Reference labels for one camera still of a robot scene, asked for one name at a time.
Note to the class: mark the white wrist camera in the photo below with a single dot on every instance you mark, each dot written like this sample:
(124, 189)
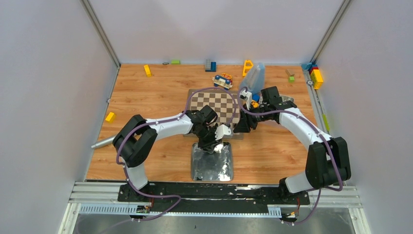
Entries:
(246, 96)
(223, 131)

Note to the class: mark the blue grey block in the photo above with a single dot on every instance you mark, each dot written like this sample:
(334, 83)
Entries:
(210, 66)

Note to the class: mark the silver tray black pieces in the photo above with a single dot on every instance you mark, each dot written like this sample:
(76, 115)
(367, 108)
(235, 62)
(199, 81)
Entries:
(212, 167)

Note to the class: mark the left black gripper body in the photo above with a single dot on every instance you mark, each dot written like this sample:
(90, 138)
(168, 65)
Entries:
(207, 142)

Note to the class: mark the translucent blue plastic container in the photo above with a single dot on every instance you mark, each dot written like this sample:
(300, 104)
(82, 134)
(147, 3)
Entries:
(255, 79)

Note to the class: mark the green block at wall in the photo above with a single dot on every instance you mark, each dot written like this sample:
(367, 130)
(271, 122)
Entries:
(175, 61)

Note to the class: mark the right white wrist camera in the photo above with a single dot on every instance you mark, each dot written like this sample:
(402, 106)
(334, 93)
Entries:
(246, 96)

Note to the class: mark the yellow triangular frame toy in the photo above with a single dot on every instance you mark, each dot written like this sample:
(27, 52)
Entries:
(247, 66)

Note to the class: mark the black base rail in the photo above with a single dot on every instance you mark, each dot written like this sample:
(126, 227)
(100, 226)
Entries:
(207, 199)

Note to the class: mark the grey cylinder tube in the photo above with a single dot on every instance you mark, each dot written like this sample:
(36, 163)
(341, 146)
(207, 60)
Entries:
(103, 142)

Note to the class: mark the red yellow blue block toy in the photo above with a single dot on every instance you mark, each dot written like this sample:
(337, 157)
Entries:
(255, 101)

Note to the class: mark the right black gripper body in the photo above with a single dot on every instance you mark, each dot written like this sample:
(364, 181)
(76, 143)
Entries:
(255, 118)

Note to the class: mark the yellow red blue brick stack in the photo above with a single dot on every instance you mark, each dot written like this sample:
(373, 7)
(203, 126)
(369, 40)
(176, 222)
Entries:
(315, 74)

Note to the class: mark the colourful toy car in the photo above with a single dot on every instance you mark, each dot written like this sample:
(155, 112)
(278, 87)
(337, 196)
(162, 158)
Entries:
(223, 80)

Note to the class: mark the yellow block far left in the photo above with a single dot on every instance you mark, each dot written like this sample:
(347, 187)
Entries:
(147, 70)

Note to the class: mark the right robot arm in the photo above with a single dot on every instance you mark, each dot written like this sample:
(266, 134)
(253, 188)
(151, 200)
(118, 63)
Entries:
(327, 164)

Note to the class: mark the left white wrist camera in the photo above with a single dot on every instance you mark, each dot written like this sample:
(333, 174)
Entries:
(223, 131)

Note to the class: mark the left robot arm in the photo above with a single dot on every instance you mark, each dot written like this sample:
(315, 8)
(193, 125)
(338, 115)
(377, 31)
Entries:
(136, 139)

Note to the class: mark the silver tray white pieces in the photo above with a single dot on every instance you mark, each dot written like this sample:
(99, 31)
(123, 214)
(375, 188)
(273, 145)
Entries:
(286, 98)

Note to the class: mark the wooden chessboard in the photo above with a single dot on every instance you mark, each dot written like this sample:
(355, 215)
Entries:
(221, 102)

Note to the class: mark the yellow block left edge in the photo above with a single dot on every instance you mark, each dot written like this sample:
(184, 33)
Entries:
(110, 117)

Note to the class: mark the wooden brown block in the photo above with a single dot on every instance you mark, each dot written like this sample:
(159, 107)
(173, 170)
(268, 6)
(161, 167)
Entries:
(290, 72)

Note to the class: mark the small green cube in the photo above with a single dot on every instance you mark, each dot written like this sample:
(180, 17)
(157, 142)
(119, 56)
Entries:
(291, 79)

